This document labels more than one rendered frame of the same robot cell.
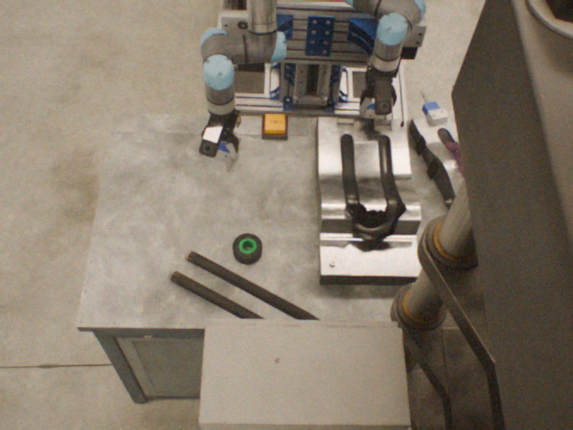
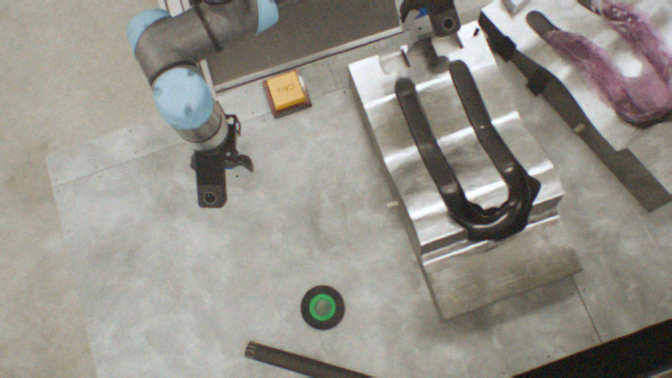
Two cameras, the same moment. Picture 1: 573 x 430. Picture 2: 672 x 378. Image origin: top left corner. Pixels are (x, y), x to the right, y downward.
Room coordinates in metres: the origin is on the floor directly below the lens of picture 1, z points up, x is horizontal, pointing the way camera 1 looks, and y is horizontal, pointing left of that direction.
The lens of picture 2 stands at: (0.73, 0.05, 2.02)
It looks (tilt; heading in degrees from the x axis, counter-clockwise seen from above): 75 degrees down; 354
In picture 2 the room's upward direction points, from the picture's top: 10 degrees counter-clockwise
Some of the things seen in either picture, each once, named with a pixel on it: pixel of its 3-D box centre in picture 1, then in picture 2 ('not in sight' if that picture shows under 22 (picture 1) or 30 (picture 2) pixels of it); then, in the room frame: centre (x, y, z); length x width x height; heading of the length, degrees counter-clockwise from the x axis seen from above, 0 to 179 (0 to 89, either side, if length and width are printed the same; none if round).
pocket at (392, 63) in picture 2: (345, 127); (393, 65); (1.25, -0.15, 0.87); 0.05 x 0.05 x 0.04; 4
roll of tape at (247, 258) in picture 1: (247, 248); (323, 308); (0.85, 0.10, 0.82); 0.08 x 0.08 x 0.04
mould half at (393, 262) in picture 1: (365, 193); (460, 164); (1.02, -0.21, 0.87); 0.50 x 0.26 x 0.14; 4
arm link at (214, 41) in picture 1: (222, 50); (171, 46); (1.25, 0.20, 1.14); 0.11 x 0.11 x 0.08; 12
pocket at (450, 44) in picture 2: (381, 128); (445, 47); (1.25, -0.26, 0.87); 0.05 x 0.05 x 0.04; 4
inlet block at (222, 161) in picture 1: (227, 148); (233, 158); (1.17, 0.19, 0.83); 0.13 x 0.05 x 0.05; 164
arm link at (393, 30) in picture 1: (390, 36); not in sight; (1.35, -0.24, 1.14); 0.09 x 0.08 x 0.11; 152
